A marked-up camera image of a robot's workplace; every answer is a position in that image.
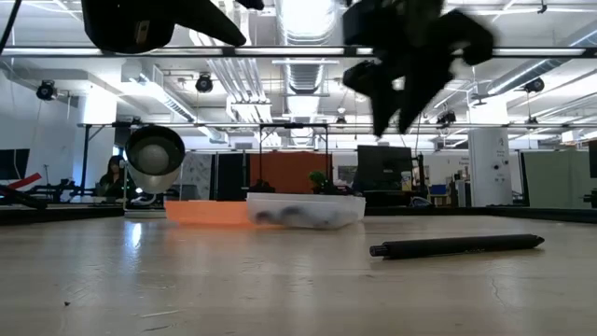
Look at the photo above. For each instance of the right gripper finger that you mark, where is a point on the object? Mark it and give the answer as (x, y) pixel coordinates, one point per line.
(422, 84)
(387, 107)

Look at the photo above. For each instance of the long black pointed marker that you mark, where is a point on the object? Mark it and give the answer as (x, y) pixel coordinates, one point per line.
(457, 246)

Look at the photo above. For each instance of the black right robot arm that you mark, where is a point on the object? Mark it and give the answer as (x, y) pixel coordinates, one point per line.
(392, 18)

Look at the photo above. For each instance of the blue box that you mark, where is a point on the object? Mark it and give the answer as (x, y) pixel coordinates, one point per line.
(438, 189)

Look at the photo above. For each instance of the translucent plastic supply box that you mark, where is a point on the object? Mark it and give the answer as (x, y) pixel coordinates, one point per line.
(303, 200)

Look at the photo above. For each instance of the black desk monitor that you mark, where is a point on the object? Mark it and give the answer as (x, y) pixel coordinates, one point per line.
(382, 168)

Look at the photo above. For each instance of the green potted plant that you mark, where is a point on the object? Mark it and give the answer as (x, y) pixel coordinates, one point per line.
(319, 179)

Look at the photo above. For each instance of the white round column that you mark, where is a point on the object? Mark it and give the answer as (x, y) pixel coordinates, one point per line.
(490, 168)

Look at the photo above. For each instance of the person at desk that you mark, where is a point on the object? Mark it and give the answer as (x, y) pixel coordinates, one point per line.
(114, 179)

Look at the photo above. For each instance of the pale green partition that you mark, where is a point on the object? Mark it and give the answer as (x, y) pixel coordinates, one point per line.
(555, 179)

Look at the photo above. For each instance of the red curved bar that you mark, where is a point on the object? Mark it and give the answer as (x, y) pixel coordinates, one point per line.
(28, 179)

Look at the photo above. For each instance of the orange plastic tray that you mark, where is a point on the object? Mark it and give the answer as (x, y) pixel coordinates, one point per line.
(205, 212)

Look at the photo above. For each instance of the black equipment on bench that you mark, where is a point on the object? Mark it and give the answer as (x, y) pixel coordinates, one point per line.
(23, 198)

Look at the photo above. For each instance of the black ceiling camera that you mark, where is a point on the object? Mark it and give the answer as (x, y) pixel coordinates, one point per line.
(46, 90)
(446, 117)
(534, 85)
(204, 83)

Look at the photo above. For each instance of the black overhead frame bar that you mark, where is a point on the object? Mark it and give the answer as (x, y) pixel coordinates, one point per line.
(280, 51)

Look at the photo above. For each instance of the black stand frame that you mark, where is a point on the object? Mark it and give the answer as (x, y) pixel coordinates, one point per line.
(294, 125)

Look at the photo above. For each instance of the distant workstation frame bar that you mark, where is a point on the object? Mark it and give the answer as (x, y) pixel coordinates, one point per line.
(210, 125)

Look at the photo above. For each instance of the orange partition wall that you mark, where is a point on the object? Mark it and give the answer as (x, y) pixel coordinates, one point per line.
(289, 170)

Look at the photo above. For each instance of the black wall monitor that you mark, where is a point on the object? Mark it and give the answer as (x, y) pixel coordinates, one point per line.
(14, 163)

